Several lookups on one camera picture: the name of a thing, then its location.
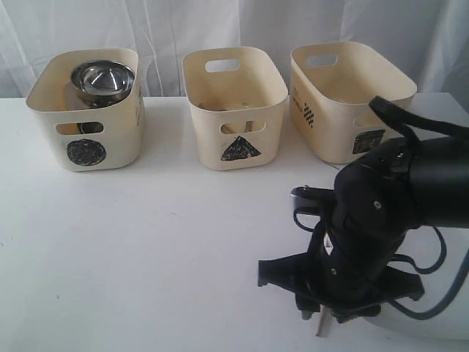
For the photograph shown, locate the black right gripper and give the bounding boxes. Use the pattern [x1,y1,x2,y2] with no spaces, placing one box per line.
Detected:
[257,214,425,315]

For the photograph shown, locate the steel table knife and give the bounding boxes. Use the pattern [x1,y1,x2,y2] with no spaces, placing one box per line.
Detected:
[315,306,330,337]

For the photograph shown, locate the white square plate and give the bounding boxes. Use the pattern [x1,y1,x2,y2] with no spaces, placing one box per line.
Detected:
[366,252,468,341]

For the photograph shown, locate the steel mug front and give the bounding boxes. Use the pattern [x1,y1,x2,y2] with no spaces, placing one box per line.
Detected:
[77,122,104,134]

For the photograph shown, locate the steel bowl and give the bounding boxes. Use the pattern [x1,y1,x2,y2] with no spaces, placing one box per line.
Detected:
[70,59,136,109]

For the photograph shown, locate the steel fork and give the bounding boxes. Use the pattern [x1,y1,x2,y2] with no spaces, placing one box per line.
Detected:
[245,120,256,133]

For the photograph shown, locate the wooden chopstick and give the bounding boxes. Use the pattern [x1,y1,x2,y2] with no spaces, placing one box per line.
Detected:
[221,124,238,134]

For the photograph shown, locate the white round bowl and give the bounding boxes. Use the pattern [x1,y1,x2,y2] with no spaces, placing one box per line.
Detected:
[63,81,130,111]

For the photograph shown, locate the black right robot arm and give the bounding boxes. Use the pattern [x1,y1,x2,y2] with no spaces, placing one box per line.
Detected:
[257,137,468,323]

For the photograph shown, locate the cream bin with square mark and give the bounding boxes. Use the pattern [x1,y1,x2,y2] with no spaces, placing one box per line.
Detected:
[289,42,418,164]

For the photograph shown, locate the cream bin with triangle mark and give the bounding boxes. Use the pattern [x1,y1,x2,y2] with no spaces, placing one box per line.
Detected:
[182,47,288,171]

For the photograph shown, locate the white backdrop curtain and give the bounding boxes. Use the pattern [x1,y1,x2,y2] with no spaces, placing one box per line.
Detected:
[1,1,468,104]

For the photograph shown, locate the cream bin with circle mark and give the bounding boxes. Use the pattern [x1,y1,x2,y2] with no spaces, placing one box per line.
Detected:
[26,48,145,172]

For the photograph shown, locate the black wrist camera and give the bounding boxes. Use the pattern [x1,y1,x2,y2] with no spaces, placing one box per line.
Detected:
[290,186,336,216]

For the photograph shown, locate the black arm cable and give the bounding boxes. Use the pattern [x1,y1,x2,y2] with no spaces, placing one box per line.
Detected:
[292,95,469,320]

